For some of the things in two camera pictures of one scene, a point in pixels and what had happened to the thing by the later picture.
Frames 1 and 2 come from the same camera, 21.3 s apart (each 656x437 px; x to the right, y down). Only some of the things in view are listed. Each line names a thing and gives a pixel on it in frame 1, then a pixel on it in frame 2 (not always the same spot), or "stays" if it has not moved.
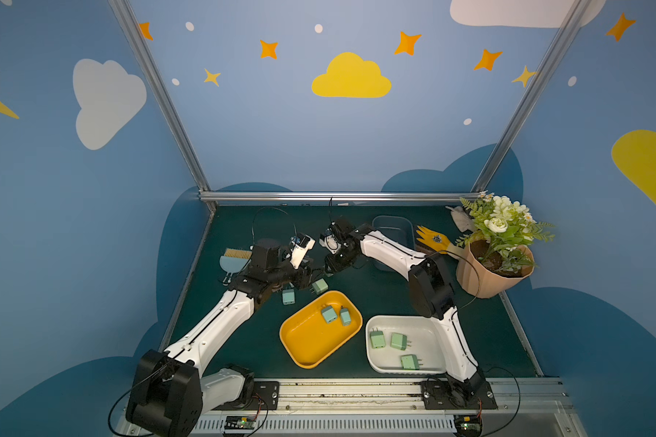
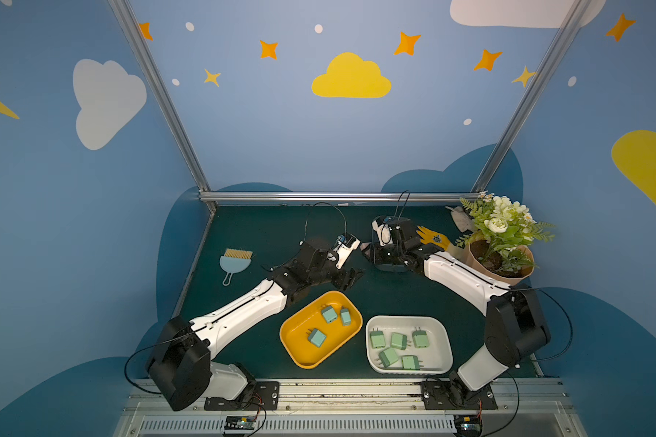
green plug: x=377 y=339 stays
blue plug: x=345 y=316 stays
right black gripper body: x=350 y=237 to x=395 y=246
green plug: x=399 y=341 stays
